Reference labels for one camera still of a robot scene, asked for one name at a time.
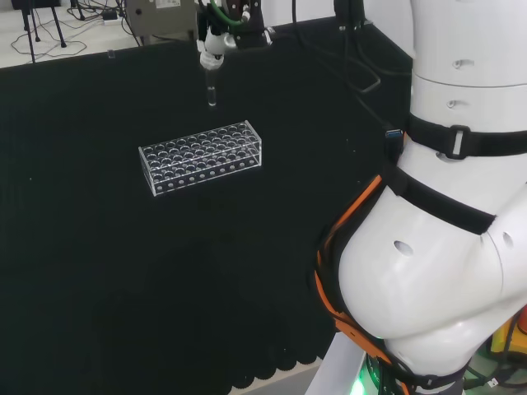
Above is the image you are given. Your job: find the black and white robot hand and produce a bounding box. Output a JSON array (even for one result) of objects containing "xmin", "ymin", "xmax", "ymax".
[{"xmin": 196, "ymin": 0, "xmax": 273, "ymax": 69}]

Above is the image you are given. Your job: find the clear glass test tube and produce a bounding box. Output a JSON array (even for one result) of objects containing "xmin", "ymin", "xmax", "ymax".
[{"xmin": 204, "ymin": 65, "xmax": 218, "ymax": 109}]

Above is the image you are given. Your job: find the clear acrylic test tube rack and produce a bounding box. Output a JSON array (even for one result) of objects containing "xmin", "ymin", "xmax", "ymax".
[{"xmin": 138, "ymin": 119, "xmax": 264, "ymax": 198}]

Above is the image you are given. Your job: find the grey equipment box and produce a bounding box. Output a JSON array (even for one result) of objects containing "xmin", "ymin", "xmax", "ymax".
[{"xmin": 124, "ymin": 0, "xmax": 199, "ymax": 44}]

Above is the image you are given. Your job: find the black tripod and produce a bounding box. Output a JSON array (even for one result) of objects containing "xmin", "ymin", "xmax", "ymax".
[{"xmin": 21, "ymin": 0, "xmax": 68, "ymax": 64}]

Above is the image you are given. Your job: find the black bench cloth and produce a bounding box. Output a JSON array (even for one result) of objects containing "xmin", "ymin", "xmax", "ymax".
[{"xmin": 0, "ymin": 16, "xmax": 415, "ymax": 390}]

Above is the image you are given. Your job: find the yellow stop button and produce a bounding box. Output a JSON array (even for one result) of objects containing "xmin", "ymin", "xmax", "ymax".
[{"xmin": 488, "ymin": 306, "xmax": 527, "ymax": 365}]

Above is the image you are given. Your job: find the green cable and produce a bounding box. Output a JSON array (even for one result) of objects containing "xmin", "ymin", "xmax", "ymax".
[{"xmin": 208, "ymin": 0, "xmax": 245, "ymax": 30}]

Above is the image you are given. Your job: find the black cable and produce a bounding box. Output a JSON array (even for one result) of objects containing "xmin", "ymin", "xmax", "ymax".
[{"xmin": 291, "ymin": 0, "xmax": 408, "ymax": 137}]

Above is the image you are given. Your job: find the orange cable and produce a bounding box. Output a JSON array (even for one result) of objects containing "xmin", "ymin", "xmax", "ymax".
[{"xmin": 314, "ymin": 174, "xmax": 413, "ymax": 395}]

